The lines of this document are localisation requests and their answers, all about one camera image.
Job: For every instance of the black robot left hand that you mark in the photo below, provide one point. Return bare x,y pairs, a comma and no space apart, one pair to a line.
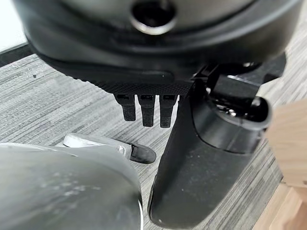
196,167

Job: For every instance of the light wooden cabinet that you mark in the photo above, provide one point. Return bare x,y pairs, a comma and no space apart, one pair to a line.
287,134

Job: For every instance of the black baseboard strip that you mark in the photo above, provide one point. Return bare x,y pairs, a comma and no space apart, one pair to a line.
14,56

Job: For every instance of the robot dark left foot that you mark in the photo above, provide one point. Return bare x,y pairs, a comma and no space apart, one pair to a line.
144,154

